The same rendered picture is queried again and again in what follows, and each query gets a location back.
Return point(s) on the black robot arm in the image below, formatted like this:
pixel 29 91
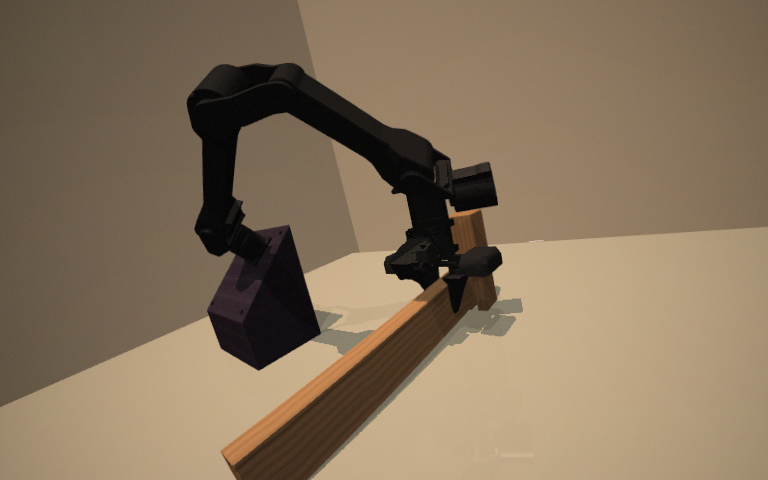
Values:
pixel 231 97

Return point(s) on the brown wooden post with slot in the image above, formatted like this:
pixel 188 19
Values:
pixel 469 232

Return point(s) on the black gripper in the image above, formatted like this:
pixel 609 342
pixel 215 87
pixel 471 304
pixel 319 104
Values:
pixel 477 262

